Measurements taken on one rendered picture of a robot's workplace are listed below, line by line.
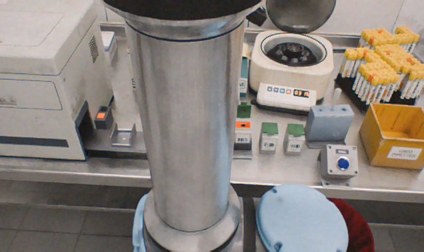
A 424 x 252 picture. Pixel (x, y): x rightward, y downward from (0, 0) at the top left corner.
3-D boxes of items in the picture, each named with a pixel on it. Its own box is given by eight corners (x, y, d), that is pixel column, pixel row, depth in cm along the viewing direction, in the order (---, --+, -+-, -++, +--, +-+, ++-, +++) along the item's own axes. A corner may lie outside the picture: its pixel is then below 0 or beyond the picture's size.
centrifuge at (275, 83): (243, 107, 105) (247, 72, 97) (255, 55, 127) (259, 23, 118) (326, 119, 102) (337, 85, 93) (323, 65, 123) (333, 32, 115)
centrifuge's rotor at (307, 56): (263, 77, 107) (265, 57, 102) (267, 51, 118) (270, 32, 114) (315, 84, 105) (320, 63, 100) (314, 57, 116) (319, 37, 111)
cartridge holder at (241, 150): (231, 158, 90) (231, 148, 87) (229, 133, 96) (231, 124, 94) (252, 159, 90) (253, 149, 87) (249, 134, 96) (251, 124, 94)
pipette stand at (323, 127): (308, 148, 93) (317, 119, 86) (301, 130, 98) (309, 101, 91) (345, 147, 94) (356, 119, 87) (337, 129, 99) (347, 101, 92)
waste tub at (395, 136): (369, 166, 89) (383, 138, 82) (357, 130, 99) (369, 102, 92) (423, 171, 88) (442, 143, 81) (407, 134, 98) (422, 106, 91)
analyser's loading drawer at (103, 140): (71, 152, 87) (66, 137, 84) (80, 133, 92) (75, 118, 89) (155, 156, 87) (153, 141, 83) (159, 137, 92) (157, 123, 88)
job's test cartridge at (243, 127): (233, 148, 90) (235, 130, 86) (233, 135, 94) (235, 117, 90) (249, 149, 90) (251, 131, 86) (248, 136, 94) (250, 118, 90)
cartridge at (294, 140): (285, 154, 91) (289, 135, 87) (283, 141, 95) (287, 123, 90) (300, 155, 91) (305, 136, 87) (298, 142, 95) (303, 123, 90)
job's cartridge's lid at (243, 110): (236, 102, 87) (236, 101, 87) (235, 118, 90) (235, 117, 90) (252, 103, 87) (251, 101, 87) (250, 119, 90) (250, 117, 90)
